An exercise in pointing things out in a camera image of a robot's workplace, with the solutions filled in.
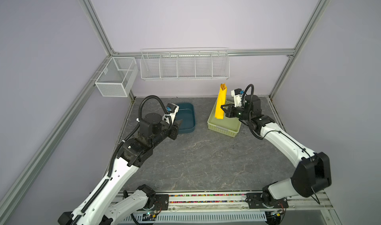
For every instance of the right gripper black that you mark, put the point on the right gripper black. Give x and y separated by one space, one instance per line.
229 112

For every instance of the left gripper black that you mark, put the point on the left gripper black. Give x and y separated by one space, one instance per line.
174 129

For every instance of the yellow paper napkin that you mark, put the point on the yellow paper napkin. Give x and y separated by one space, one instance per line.
221 100

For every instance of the orange plastic fork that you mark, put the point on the orange plastic fork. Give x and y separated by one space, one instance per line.
222 85

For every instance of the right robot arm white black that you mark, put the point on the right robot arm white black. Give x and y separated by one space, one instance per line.
312 170

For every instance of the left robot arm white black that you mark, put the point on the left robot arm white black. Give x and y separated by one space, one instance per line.
156 122

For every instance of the light green perforated basket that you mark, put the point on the light green perforated basket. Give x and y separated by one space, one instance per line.
227 126

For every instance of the dark teal plastic tub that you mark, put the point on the dark teal plastic tub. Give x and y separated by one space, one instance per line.
187 116

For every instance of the white mesh box basket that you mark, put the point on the white mesh box basket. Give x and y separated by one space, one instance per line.
117 77

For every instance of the white vent grille strip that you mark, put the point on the white vent grille strip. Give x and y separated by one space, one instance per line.
201 218

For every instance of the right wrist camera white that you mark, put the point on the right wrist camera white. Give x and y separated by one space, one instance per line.
237 95

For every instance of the white wire shelf rack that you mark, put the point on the white wire shelf rack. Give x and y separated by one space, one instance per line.
185 64

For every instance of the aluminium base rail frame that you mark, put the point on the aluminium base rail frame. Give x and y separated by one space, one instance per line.
234 201

